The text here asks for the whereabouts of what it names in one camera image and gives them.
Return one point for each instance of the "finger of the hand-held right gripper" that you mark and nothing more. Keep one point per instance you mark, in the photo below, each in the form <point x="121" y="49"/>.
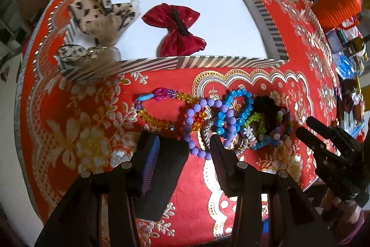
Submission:
<point x="313" y="141"/>
<point x="320" y="127"/>

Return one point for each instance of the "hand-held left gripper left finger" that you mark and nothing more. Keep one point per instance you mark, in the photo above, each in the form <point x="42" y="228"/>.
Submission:
<point x="150" y="166"/>

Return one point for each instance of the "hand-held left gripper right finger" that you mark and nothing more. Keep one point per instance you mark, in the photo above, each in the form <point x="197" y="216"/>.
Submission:
<point x="221" y="166"/>

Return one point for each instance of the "black scrunchie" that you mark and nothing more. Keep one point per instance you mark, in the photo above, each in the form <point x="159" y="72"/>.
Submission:
<point x="263" y="105"/>

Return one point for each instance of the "striped edge white tray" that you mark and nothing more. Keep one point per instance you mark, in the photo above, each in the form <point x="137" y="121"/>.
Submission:
<point x="216" y="18"/>

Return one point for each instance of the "person's right forearm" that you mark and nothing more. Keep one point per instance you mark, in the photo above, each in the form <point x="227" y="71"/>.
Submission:
<point x="354" y="231"/>

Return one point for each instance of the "person's right hand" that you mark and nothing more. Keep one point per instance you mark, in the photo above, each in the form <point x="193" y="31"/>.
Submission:
<point x="349" y="208"/>

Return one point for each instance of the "blue plastic bag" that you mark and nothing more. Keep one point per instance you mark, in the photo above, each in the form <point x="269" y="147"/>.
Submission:
<point x="347" y="67"/>

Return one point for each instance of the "red floral tablecloth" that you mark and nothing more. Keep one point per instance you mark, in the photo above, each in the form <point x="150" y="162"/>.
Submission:
<point x="179" y="82"/>

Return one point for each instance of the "orange plastic basket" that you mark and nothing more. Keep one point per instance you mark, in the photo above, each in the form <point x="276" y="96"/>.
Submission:
<point x="338" y="6"/>

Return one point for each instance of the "red satin hair bow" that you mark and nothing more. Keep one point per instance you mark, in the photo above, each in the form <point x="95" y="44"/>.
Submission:
<point x="173" y="41"/>

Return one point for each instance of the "small leopard print hair bow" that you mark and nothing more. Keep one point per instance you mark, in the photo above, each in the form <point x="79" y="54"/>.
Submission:
<point x="75" y="53"/>

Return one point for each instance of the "large leopard print hair bow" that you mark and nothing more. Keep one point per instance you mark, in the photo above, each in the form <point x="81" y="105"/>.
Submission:
<point x="95" y="12"/>

